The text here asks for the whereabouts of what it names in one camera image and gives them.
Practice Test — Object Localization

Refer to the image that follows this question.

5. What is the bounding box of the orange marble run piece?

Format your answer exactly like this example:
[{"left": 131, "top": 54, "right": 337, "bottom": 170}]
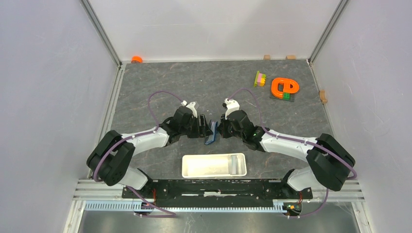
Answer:
[{"left": 270, "top": 77, "right": 300, "bottom": 98}]

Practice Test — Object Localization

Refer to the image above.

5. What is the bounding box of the pink green block stack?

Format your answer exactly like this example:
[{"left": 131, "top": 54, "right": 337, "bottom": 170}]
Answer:
[{"left": 254, "top": 71, "right": 266, "bottom": 87}]

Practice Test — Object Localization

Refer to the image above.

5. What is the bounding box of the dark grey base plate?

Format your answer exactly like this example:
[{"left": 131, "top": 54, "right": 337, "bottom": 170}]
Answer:
[{"left": 270, "top": 92, "right": 295, "bottom": 102}]

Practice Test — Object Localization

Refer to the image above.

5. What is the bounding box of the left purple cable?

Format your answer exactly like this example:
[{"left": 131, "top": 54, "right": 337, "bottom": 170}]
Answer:
[{"left": 92, "top": 91, "right": 188, "bottom": 218}]

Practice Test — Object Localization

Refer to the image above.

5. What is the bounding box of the stack of silver cards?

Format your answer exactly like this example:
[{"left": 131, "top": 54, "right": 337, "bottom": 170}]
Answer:
[{"left": 230, "top": 155, "right": 238, "bottom": 175}]

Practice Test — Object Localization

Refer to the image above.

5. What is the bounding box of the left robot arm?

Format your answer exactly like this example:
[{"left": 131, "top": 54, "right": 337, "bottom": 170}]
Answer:
[{"left": 86, "top": 106, "right": 213, "bottom": 198}]

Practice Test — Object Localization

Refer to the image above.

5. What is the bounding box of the orange round cap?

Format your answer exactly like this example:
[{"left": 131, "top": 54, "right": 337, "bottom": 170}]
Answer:
[{"left": 131, "top": 56, "right": 143, "bottom": 64}]

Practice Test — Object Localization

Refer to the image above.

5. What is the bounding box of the purple cable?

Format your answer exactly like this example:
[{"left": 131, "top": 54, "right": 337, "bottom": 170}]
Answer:
[
  {"left": 226, "top": 88, "right": 358, "bottom": 219},
  {"left": 92, "top": 91, "right": 188, "bottom": 218}
]

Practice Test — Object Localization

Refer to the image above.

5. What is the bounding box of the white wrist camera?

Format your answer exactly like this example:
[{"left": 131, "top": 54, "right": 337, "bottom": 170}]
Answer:
[
  {"left": 223, "top": 98, "right": 240, "bottom": 120},
  {"left": 181, "top": 100, "right": 199, "bottom": 118}
]

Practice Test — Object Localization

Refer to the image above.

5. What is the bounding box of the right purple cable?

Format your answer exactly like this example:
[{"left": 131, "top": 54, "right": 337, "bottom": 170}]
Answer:
[{"left": 226, "top": 88, "right": 358, "bottom": 219}]

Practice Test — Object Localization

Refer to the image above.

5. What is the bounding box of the curved wooden piece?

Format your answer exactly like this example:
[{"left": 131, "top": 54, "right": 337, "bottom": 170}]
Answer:
[{"left": 319, "top": 90, "right": 328, "bottom": 104}]

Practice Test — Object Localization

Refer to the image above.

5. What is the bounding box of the white plastic tray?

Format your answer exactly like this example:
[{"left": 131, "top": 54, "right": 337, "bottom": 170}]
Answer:
[{"left": 182, "top": 153, "right": 247, "bottom": 179}]

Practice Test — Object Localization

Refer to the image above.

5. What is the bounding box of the navy blue card holder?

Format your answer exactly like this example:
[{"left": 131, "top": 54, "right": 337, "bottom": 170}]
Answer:
[{"left": 205, "top": 121, "right": 219, "bottom": 145}]

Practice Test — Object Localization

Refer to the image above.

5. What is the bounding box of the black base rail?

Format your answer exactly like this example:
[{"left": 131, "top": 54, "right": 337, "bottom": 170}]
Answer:
[{"left": 138, "top": 179, "right": 313, "bottom": 208}]

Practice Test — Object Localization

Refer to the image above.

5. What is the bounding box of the green lego brick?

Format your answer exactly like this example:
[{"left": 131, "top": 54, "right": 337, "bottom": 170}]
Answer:
[{"left": 282, "top": 92, "right": 290, "bottom": 100}]

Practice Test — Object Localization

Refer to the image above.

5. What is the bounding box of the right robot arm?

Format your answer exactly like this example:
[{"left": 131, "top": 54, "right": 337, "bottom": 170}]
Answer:
[{"left": 218, "top": 110, "right": 356, "bottom": 198}]

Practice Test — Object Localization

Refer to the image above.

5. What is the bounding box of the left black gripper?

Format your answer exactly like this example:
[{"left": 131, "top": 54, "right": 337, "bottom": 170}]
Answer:
[{"left": 180, "top": 114, "right": 213, "bottom": 138}]

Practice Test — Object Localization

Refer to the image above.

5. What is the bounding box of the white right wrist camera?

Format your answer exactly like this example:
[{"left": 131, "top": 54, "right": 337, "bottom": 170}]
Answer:
[{"left": 223, "top": 98, "right": 240, "bottom": 120}]

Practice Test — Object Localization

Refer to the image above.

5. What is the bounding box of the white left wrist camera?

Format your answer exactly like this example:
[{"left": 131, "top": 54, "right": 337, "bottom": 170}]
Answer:
[{"left": 181, "top": 100, "right": 199, "bottom": 118}]

